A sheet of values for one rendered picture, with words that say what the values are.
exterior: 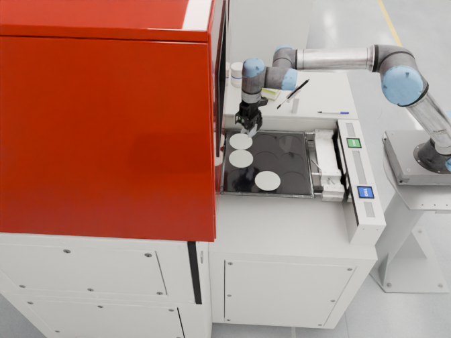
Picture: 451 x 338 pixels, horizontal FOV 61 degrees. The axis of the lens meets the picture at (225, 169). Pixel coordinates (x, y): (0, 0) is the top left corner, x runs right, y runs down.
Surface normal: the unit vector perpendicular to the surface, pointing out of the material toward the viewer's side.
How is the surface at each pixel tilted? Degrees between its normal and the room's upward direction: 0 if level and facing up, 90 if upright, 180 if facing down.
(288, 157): 0
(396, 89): 83
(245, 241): 0
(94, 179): 90
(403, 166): 2
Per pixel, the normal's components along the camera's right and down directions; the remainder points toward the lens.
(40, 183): -0.05, 0.75
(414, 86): -0.26, 0.64
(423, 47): 0.00, -0.65
